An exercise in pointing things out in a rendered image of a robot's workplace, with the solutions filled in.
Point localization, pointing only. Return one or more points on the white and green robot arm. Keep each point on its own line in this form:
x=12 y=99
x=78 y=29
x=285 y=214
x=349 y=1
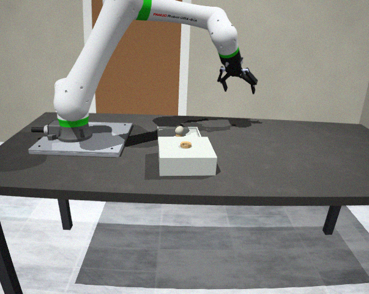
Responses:
x=73 y=100

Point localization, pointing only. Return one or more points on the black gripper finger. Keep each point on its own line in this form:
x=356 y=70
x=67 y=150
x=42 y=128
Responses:
x=222 y=80
x=248 y=77

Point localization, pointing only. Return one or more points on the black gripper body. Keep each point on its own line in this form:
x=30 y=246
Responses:
x=236 y=68

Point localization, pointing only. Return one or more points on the cream ball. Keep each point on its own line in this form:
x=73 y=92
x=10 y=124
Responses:
x=179 y=130

